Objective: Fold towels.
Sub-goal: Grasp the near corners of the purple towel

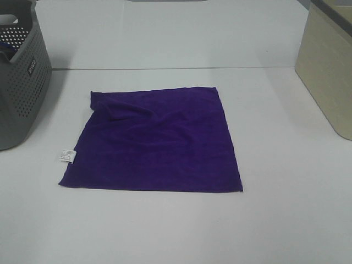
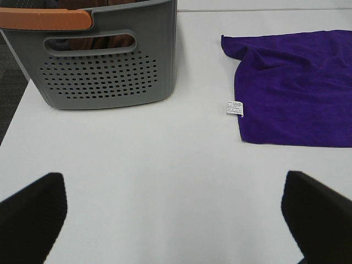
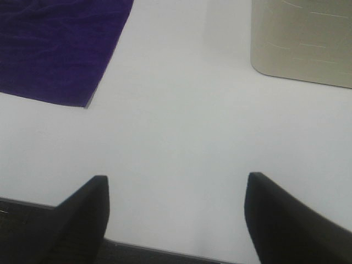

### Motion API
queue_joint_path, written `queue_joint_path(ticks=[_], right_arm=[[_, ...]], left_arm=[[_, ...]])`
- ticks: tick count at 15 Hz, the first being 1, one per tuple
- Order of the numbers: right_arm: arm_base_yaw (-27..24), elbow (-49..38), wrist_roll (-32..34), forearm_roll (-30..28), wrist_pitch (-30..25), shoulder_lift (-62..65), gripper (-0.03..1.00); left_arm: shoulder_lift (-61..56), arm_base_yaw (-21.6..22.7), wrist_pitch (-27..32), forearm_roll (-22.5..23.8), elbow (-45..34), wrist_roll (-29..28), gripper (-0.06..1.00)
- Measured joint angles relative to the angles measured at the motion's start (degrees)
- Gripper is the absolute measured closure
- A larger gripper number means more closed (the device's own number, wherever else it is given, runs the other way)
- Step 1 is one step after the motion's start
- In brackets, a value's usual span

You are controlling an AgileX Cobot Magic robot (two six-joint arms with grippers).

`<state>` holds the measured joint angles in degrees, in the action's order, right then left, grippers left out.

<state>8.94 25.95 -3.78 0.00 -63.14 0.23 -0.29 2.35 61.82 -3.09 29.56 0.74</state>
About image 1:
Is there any blue cloth inside grey basket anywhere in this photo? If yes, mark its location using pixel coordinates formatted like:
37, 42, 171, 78
0, 41, 17, 60

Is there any purple microfiber towel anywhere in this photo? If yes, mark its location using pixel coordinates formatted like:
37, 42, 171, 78
60, 87, 243, 193

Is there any grey perforated plastic basket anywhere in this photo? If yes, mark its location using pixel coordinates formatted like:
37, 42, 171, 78
1, 1, 52, 150

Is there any beige plastic basket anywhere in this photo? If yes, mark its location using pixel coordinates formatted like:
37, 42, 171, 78
295, 1, 351, 140

